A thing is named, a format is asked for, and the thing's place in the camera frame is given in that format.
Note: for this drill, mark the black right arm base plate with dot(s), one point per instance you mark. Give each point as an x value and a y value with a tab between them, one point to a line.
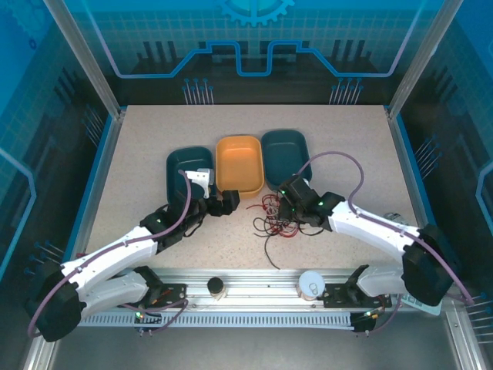
335	296

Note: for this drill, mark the white round cap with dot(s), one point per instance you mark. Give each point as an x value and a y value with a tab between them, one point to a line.
311	288

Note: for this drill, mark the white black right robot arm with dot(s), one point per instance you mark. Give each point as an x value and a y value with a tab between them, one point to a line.
369	227

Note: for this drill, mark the crumpled printed can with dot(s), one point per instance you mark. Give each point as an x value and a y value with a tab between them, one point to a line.
394	217

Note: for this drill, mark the dark teal plastic bin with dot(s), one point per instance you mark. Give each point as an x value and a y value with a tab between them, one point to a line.
177	181
283	154

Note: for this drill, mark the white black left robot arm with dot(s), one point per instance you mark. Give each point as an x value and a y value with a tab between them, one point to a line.
115	246

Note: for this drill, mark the black connector block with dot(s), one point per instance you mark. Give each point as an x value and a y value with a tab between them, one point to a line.
364	323
144	321

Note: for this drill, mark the aluminium frame post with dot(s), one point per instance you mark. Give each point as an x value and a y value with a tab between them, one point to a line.
86	58
421	58

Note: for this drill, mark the orange plastic bin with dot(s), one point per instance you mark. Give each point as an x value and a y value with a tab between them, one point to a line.
237	162

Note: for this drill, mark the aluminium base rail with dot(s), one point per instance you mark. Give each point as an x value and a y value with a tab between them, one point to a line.
262	285

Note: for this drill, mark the small jar with dark lid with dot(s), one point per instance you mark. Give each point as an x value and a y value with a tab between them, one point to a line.
216	288

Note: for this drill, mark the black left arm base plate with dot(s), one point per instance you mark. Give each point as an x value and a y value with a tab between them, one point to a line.
175	293

